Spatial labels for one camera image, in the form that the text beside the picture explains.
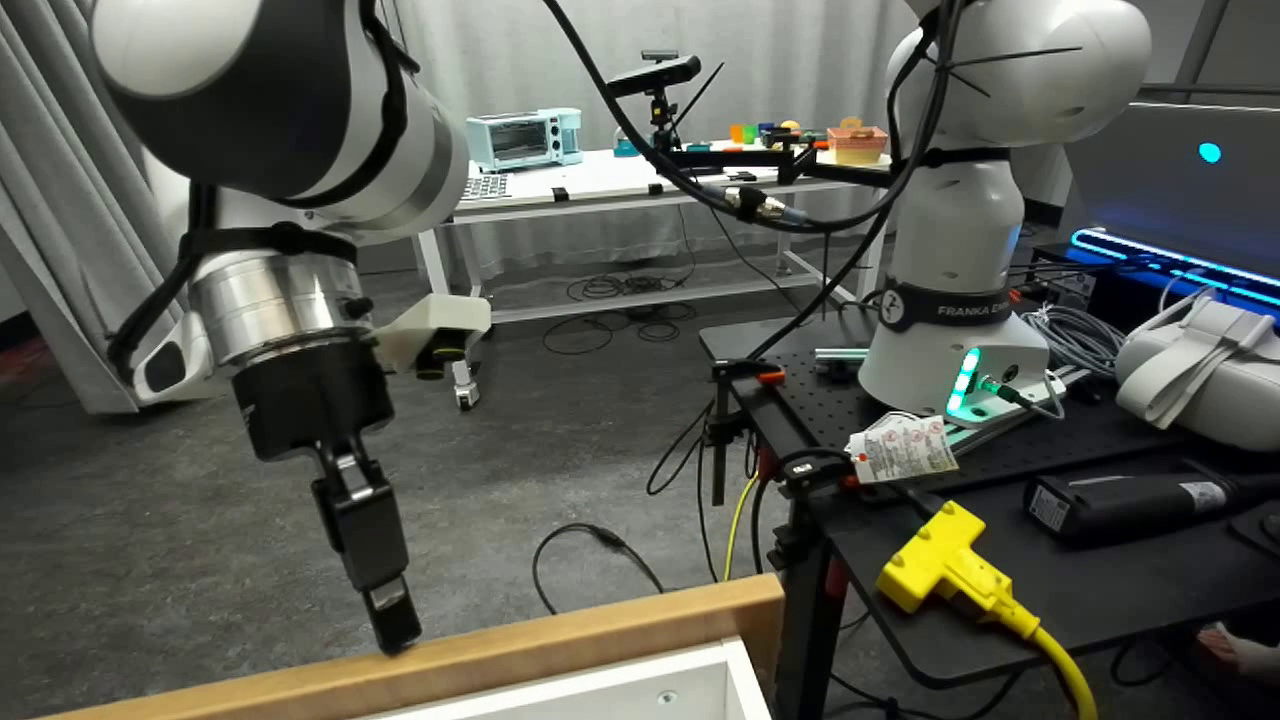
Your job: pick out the white drawer with wooden front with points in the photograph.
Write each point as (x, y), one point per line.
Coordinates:
(532, 655)

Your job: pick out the white grey VR headset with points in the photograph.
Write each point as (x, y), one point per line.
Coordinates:
(1206, 367)

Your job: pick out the white metal frame table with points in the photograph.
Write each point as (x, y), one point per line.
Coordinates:
(601, 183)

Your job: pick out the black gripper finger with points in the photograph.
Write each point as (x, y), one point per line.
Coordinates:
(366, 532)

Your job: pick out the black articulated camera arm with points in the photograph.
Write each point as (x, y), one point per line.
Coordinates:
(721, 162)

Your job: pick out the small coloured toy blocks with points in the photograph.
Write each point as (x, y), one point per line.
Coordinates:
(761, 134)

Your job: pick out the black clamp with orange tips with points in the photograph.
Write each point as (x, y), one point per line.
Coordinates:
(744, 381)

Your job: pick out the teal toy oven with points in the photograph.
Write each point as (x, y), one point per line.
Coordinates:
(522, 137)

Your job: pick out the crumpled white red packet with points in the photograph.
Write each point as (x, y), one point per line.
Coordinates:
(901, 445)

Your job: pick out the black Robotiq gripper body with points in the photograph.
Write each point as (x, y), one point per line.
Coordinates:
(315, 394)

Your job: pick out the grey curtain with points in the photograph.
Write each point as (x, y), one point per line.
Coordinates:
(52, 242)

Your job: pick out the dark computer with blue lights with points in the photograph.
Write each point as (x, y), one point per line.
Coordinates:
(1173, 184)

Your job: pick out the black power brick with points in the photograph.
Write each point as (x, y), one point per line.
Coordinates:
(1125, 500)

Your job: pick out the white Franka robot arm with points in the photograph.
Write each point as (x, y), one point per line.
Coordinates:
(962, 227)

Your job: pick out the small blue toy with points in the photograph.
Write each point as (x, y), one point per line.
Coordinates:
(624, 140)

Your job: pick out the orange toy basket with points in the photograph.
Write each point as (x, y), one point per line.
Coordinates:
(859, 140)

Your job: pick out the pinkish rounded object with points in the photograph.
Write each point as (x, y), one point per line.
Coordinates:
(1234, 648)

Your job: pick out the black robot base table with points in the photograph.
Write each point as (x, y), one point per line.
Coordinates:
(1134, 572)

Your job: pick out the white keyboard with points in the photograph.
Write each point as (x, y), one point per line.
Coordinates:
(489, 189)

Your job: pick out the black stereo camera on clamp arm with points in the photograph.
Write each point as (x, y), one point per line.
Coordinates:
(654, 73)

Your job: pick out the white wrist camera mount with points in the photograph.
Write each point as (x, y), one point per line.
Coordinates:
(435, 326)

